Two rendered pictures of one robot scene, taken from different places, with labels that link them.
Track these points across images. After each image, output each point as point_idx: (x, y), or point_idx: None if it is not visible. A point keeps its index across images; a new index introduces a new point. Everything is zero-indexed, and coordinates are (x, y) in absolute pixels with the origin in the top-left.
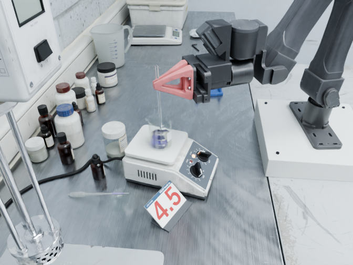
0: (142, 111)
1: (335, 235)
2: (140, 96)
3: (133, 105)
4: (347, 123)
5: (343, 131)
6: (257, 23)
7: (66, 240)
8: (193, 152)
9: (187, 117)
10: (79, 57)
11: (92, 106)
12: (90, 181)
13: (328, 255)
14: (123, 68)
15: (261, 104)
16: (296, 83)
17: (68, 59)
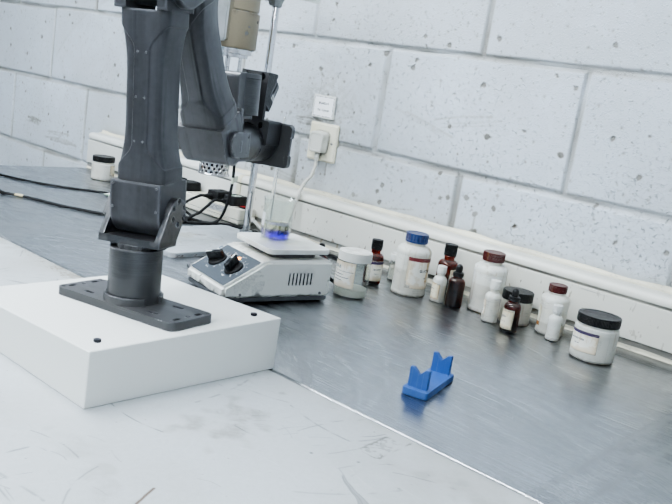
0: (435, 333)
1: (17, 283)
2: (497, 352)
3: (467, 338)
4: (68, 320)
5: (68, 310)
6: (230, 70)
7: None
8: (244, 259)
9: (366, 341)
10: (658, 311)
11: (482, 309)
12: None
13: (20, 273)
14: (671, 391)
15: (257, 312)
16: (321, 494)
17: (616, 283)
